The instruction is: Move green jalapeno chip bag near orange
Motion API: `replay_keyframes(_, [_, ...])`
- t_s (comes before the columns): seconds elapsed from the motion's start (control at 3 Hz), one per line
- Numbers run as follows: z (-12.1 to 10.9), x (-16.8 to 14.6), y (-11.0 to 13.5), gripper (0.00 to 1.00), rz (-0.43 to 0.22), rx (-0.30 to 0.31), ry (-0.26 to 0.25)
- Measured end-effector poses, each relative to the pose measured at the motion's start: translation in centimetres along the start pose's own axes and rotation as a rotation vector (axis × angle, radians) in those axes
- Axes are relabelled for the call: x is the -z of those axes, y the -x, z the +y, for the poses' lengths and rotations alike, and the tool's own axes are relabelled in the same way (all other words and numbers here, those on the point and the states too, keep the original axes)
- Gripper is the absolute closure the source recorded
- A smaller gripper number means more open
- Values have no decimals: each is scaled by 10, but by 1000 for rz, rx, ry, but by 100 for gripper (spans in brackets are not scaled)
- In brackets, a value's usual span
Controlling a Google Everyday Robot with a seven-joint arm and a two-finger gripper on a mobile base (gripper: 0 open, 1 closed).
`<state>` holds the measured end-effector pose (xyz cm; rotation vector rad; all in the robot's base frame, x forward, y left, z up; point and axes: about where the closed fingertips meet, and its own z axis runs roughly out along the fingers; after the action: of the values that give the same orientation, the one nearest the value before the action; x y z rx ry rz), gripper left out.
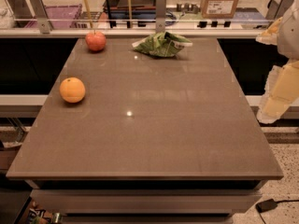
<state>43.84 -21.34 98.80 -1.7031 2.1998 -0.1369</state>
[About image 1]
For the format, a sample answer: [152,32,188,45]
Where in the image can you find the purple plastic crate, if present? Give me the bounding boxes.
[25,4,82,29]

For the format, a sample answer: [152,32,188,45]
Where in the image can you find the green jalapeno chip bag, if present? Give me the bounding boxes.
[132,32,192,58]

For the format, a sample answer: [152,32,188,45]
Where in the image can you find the red apple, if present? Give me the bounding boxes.
[85,32,107,51]

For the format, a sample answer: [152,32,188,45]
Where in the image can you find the black power adapter on floor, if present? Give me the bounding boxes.
[255,199,278,213]

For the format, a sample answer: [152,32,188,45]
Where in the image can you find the grey metal rail post left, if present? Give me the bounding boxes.
[30,0,52,34]

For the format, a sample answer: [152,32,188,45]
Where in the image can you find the cardboard box with label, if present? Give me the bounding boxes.
[200,0,239,19]

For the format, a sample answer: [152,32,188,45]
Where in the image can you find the orange fruit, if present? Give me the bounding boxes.
[59,77,86,104]

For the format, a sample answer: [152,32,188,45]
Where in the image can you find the grey metal rail post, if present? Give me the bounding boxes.
[155,0,166,33]
[30,0,52,34]

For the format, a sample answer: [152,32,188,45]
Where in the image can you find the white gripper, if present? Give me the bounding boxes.
[255,0,299,124]

